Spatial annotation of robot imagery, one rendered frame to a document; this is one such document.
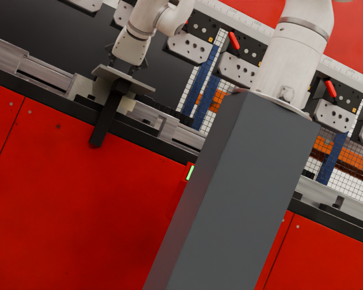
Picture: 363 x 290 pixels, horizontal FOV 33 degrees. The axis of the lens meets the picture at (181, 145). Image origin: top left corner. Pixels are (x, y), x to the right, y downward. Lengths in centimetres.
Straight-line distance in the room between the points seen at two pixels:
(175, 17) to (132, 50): 20
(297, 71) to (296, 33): 8
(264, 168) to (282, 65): 23
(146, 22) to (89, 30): 79
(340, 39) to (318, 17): 95
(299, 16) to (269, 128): 26
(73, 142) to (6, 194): 26
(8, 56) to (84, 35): 62
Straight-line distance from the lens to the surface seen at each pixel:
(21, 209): 196
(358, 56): 236
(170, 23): 182
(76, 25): 262
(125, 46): 193
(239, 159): 127
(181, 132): 238
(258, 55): 220
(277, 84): 134
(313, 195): 230
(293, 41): 137
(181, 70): 267
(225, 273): 130
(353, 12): 238
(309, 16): 138
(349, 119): 233
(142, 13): 185
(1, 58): 207
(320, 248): 220
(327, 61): 230
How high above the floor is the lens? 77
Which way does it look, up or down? 3 degrees up
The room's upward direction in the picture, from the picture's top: 23 degrees clockwise
